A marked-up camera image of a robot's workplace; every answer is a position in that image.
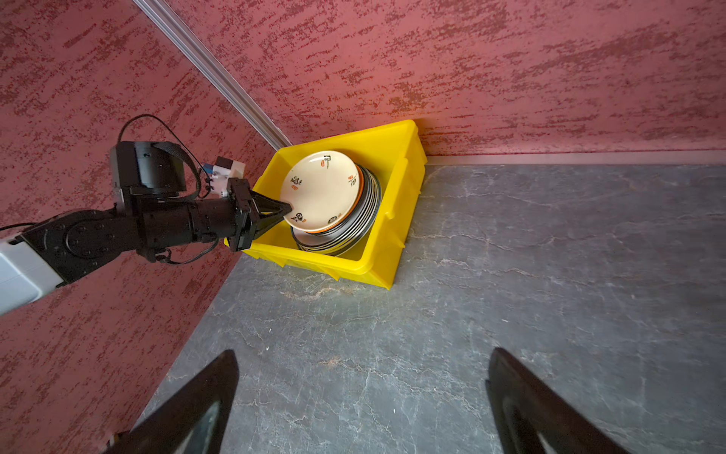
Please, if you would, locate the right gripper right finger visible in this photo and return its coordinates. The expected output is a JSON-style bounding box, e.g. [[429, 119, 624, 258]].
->
[[486, 347, 626, 453]]

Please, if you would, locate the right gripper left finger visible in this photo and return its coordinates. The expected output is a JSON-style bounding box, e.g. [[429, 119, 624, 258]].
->
[[107, 349, 239, 453]]

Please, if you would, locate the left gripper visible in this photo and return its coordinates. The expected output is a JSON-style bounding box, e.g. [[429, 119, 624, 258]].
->
[[132, 189, 292, 264]]

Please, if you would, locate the cream beige plate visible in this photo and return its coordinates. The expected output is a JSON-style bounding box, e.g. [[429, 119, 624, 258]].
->
[[280, 151, 364, 234]]

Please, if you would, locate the white plate flower outline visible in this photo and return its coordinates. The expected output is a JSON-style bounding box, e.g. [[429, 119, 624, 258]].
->
[[290, 168, 383, 257]]

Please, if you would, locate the orange plate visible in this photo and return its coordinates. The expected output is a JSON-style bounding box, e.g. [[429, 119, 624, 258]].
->
[[308, 165, 368, 236]]

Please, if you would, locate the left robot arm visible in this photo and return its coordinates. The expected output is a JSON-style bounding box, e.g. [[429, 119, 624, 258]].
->
[[1, 185, 292, 314]]

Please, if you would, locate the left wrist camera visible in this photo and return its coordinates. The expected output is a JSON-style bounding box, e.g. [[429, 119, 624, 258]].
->
[[109, 140, 248, 200]]

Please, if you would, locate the left aluminium corner post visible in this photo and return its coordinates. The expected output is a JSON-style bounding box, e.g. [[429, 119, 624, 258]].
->
[[133, 0, 292, 149]]

